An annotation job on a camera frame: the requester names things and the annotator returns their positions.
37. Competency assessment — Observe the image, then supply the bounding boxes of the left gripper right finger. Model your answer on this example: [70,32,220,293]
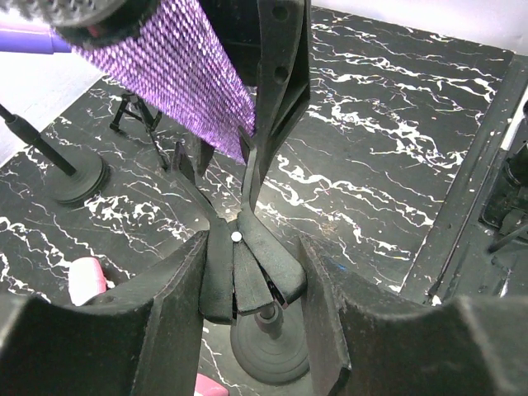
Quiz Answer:
[299,237,527,395]

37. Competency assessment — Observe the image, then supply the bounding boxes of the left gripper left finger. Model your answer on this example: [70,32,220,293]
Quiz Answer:
[1,232,207,395]

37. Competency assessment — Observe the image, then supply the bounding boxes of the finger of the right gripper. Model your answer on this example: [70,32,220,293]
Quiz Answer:
[243,1,311,206]

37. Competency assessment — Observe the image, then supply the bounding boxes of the purple glitter microphone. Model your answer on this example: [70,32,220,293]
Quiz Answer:
[1,1,255,161]

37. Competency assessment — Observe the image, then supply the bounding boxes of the black round-base stand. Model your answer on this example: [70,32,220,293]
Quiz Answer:
[171,127,313,387]
[1,106,109,206]

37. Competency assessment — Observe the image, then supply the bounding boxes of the black tripod shock-mount stand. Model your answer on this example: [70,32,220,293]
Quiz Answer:
[110,90,168,171]

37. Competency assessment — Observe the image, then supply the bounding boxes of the purple smooth microphone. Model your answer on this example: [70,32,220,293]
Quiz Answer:
[1,21,72,54]

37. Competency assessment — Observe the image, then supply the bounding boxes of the pink microphone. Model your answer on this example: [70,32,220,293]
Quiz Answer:
[68,257,116,307]

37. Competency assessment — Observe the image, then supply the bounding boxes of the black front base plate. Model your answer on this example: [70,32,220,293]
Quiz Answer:
[399,54,527,304]

